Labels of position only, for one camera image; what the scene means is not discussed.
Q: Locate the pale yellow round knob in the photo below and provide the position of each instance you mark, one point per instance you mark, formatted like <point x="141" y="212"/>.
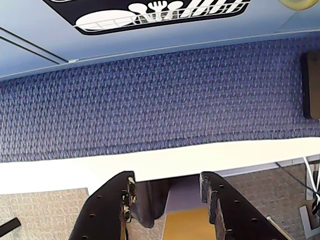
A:
<point x="297" y="3"/>

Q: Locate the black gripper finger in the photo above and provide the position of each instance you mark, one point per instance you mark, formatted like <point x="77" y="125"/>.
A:
<point x="232" y="212"/>
<point x="105" y="212"/>

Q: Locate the blue woven mat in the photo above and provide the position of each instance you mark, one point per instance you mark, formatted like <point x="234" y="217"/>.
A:
<point x="155" y="100"/>

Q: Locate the light blue toy cabinet panel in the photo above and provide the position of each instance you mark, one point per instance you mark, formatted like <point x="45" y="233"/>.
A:
<point x="50" y="30"/>

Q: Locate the black tape strip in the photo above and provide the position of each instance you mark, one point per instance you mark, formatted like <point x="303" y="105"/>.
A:
<point x="8" y="225"/>

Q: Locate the white L-shaped bracket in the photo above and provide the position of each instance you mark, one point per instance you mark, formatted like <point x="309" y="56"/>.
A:
<point x="306" y="222"/>

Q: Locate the dark grey cloth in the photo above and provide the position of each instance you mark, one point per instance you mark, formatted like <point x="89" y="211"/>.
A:
<point x="150" y="205"/>

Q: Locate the black dish rack sticker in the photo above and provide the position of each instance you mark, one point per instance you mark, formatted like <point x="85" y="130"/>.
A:
<point x="160" y="15"/>

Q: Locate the thin metal rod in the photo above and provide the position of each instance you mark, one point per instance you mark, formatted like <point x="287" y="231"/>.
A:
<point x="276" y="226"/>

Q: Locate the yellow wooden board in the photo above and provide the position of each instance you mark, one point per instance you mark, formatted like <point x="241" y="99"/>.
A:
<point x="187" y="225"/>

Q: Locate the dark wooden block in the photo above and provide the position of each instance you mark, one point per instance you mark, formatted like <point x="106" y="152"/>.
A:
<point x="312" y="85"/>

